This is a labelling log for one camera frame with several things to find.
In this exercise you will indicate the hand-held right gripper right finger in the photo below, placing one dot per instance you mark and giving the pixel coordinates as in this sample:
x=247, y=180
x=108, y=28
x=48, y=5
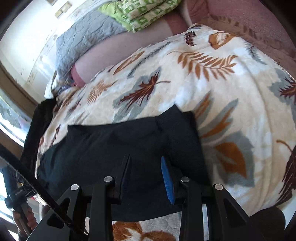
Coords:
x=167, y=183

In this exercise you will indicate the green patterned blanket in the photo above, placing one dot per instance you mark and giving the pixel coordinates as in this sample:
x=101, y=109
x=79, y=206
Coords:
x=143, y=14

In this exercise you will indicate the beige wall plate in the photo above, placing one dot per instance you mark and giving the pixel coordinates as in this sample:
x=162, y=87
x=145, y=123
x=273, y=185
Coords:
x=63, y=9

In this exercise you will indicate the leaf print blanket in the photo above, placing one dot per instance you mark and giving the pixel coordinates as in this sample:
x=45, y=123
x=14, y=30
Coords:
x=166, y=104

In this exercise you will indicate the white cloth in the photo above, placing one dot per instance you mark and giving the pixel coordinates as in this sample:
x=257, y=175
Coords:
x=49, y=89

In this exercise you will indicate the black pants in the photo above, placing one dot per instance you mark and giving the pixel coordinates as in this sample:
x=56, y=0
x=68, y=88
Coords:
x=104, y=148

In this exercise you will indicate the black jacket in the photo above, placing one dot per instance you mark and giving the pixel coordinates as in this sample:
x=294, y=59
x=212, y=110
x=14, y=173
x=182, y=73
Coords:
x=37, y=120

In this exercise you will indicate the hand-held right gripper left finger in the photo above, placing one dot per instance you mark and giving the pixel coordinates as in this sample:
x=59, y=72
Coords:
x=124, y=172

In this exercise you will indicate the grey quilted blanket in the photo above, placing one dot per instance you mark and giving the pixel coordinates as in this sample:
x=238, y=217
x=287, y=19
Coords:
x=83, y=39

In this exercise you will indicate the window with wooden frame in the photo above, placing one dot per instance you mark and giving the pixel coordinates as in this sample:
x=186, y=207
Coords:
x=11, y=115

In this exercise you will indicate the person's left hand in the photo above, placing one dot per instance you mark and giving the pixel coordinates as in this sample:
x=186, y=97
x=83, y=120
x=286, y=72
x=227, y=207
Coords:
x=32, y=217

